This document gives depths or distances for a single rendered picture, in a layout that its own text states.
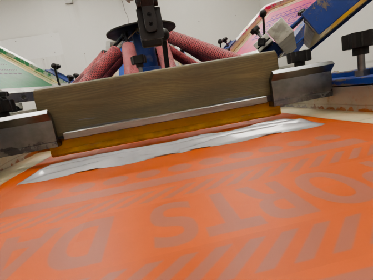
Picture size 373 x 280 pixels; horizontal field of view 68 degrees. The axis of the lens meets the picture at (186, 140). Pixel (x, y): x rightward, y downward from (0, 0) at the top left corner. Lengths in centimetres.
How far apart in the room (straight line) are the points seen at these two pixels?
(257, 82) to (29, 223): 35
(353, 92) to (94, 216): 37
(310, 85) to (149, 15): 25
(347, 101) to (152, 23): 29
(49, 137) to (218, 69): 26
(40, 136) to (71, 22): 441
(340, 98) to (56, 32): 457
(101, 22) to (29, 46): 111
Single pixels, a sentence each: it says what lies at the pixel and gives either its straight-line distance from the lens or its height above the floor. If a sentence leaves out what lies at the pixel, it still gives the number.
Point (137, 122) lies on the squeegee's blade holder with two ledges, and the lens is 40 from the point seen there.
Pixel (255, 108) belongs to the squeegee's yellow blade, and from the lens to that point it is 45.
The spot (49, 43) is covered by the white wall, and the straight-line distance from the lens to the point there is 484.
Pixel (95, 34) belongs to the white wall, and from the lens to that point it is 471.
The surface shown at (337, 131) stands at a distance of 32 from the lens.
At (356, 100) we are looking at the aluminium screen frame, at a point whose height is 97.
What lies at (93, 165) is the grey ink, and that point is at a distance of 33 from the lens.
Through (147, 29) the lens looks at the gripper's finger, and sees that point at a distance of 40.
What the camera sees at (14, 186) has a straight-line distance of 35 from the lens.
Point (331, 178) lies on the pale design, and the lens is 19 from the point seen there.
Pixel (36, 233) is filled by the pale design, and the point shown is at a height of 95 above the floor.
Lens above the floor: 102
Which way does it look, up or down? 10 degrees down
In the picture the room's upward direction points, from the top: 10 degrees counter-clockwise
